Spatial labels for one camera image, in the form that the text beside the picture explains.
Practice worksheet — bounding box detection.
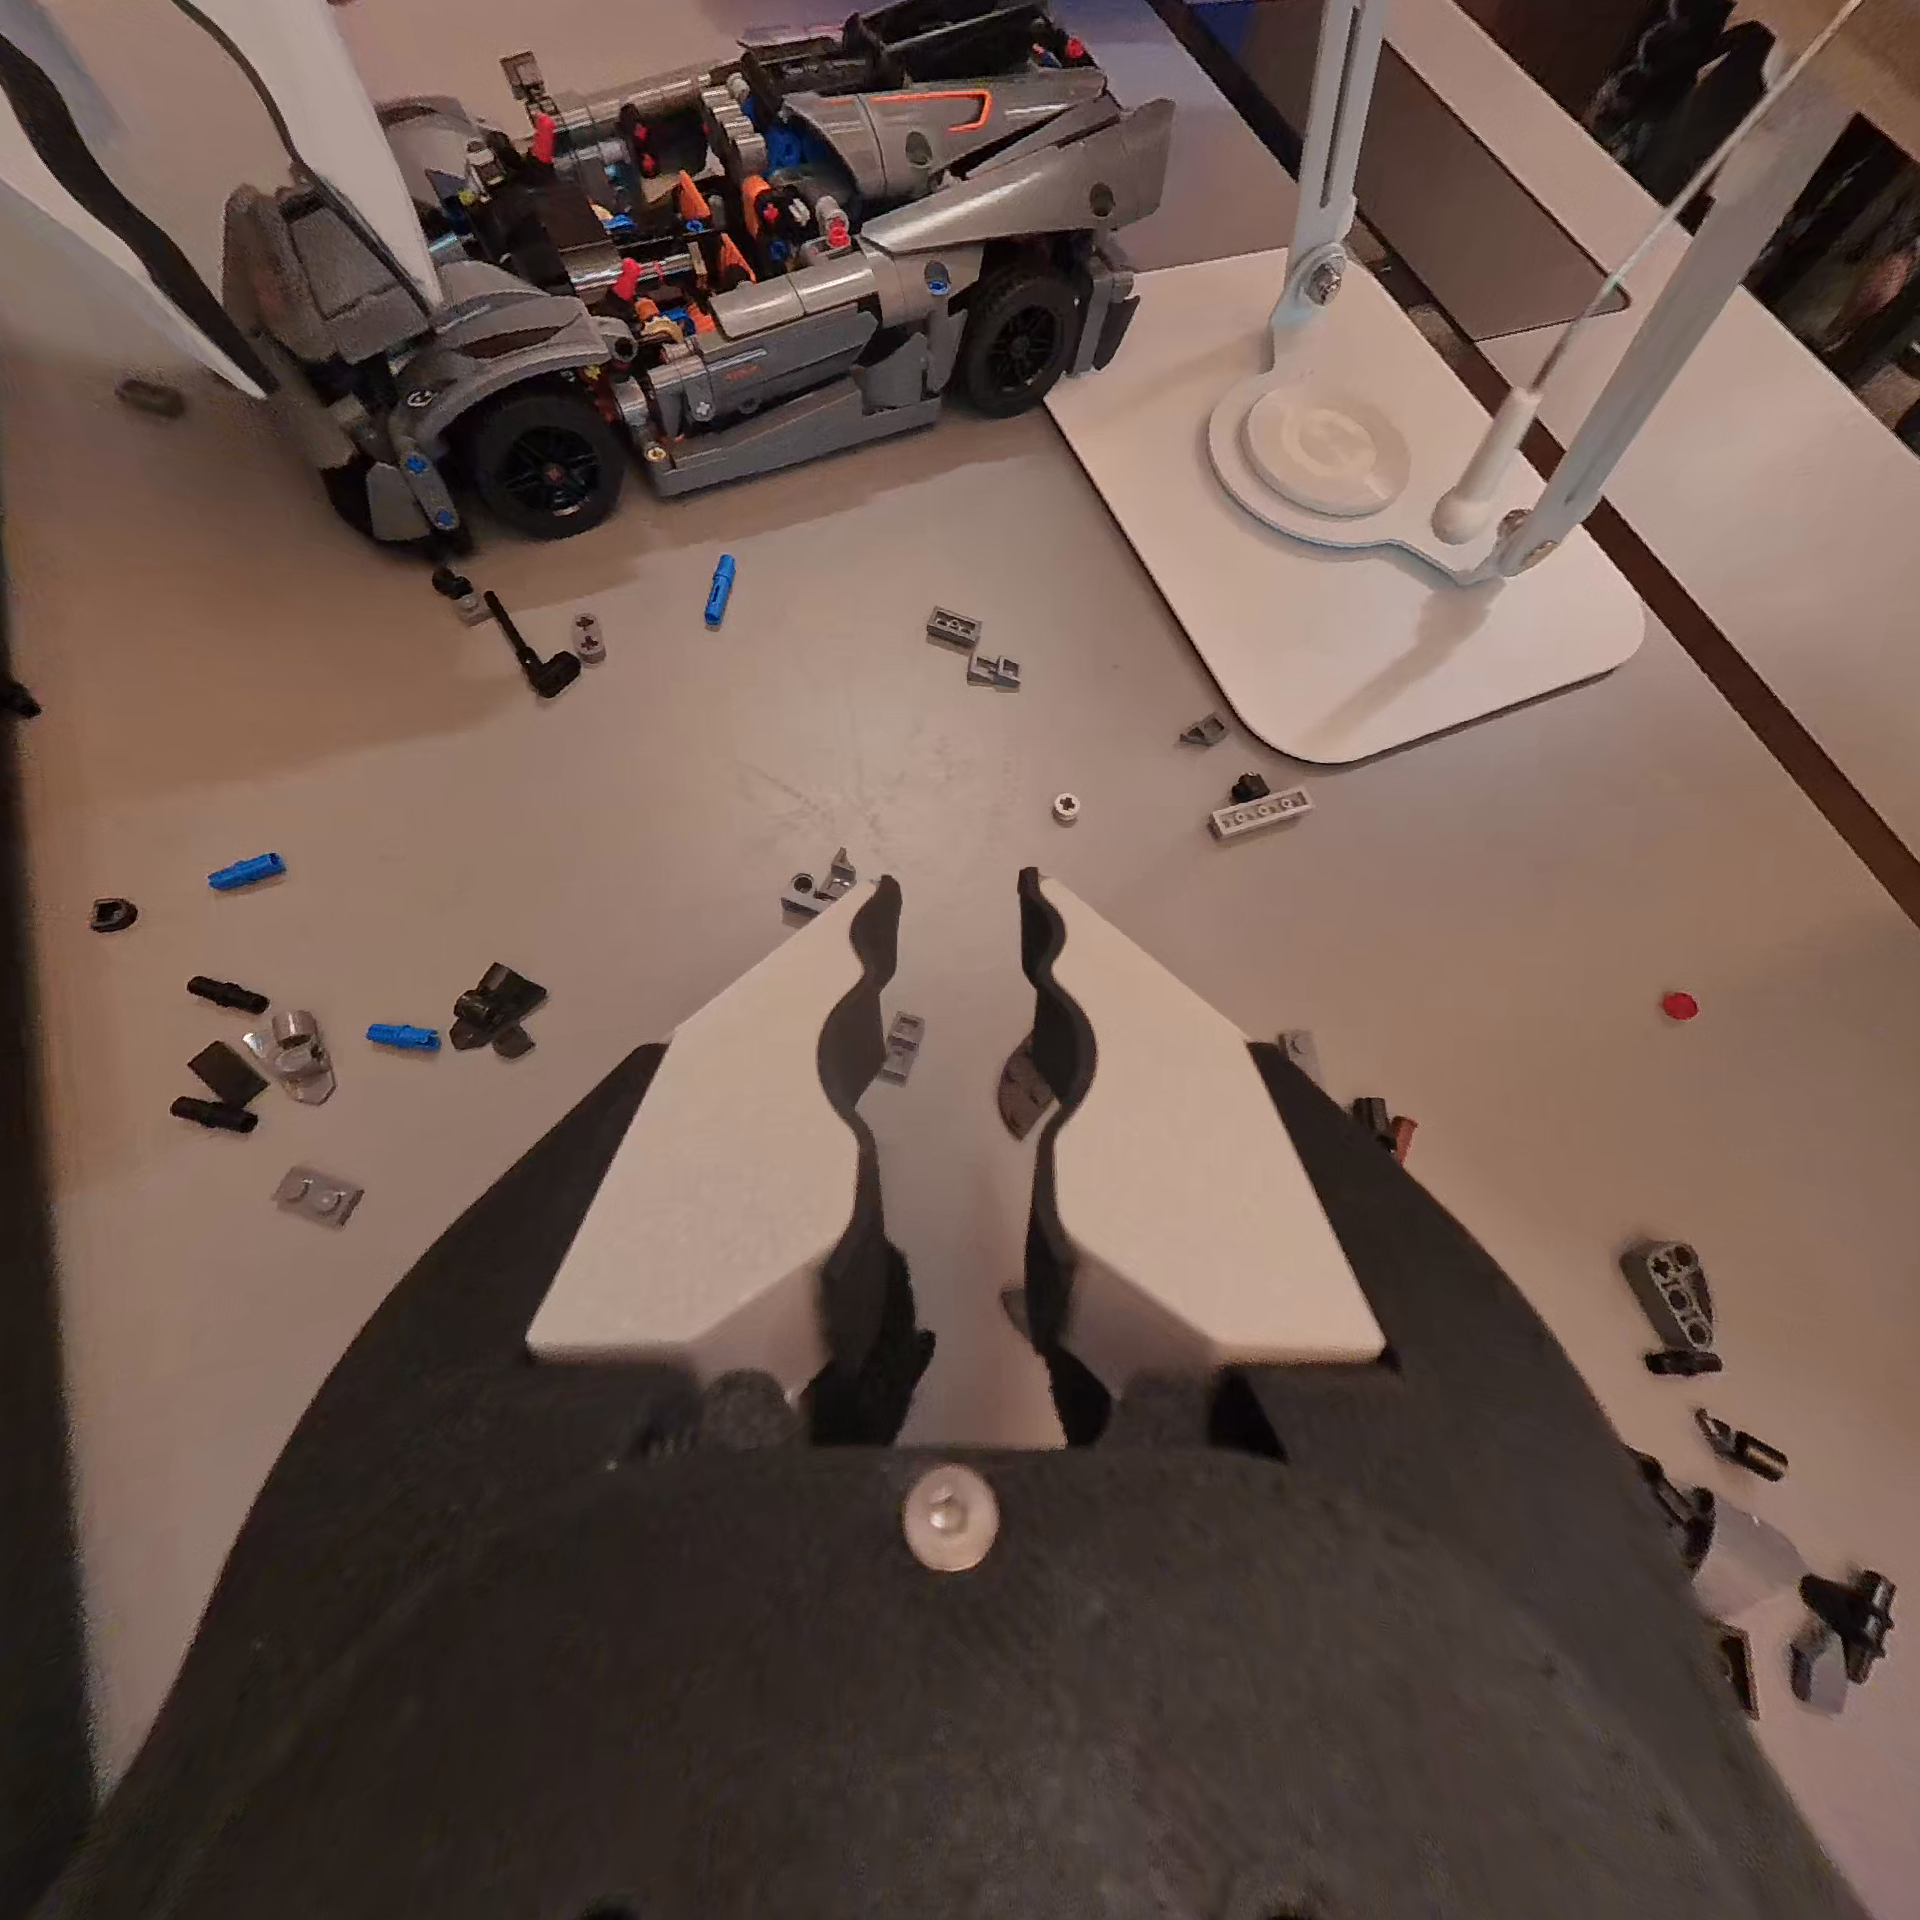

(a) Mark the white rounded board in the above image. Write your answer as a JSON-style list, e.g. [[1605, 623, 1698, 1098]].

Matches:
[[1044, 245, 1644, 766]]

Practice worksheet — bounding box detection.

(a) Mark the grey curved lego panel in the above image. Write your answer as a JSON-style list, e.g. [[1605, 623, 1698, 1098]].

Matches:
[[1625, 1447, 1817, 1621]]

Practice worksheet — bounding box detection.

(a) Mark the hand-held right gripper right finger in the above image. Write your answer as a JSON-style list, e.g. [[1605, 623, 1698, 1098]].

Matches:
[[1022, 868, 1388, 1447]]

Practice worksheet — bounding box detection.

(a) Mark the black lego connector with blue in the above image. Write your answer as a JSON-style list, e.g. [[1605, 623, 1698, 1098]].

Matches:
[[453, 962, 550, 1045]]

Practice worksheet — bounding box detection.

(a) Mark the dark inset desk panel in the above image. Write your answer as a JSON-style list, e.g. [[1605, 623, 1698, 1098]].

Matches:
[[1153, 0, 1634, 356]]

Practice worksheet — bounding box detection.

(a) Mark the grey lego beam with holes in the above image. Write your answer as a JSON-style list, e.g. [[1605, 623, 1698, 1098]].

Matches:
[[1623, 1236, 1720, 1353]]

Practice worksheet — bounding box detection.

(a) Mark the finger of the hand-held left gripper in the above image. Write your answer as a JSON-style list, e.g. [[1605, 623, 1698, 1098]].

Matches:
[[0, 30, 276, 405], [168, 0, 437, 321]]

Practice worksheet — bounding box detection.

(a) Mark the black lego cross connector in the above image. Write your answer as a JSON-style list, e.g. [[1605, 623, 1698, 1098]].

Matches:
[[1802, 1567, 1899, 1683]]

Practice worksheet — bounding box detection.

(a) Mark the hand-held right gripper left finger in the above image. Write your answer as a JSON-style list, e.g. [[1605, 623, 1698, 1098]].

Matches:
[[523, 869, 937, 1447]]

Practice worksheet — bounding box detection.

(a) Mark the grey lego sports car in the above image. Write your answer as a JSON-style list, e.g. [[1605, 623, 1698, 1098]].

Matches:
[[221, 0, 1180, 543]]

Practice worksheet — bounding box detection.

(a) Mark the black lego pin connector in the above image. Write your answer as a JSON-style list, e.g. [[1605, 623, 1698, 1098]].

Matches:
[[1693, 1405, 1792, 1482]]

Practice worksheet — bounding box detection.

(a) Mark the grey metal stand pole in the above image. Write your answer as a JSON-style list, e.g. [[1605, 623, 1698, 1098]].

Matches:
[[1494, 0, 1877, 587], [1265, 0, 1389, 374]]

